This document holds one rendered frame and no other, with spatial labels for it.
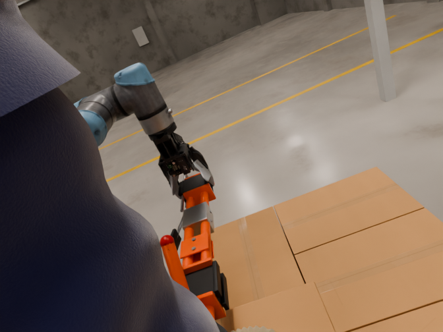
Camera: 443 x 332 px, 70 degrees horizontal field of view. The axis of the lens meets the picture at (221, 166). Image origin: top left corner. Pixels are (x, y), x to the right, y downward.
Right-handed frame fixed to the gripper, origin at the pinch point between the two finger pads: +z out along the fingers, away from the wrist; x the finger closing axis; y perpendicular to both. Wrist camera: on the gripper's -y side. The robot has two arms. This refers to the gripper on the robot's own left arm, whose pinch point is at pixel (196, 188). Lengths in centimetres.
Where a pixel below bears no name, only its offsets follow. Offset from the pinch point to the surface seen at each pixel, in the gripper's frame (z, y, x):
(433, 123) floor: 124, -175, 174
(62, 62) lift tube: -41, 58, 12
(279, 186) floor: 123, -167, 28
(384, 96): 119, -250, 172
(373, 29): 46, -252, 172
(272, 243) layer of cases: 67, -41, 10
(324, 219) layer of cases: 67, -45, 38
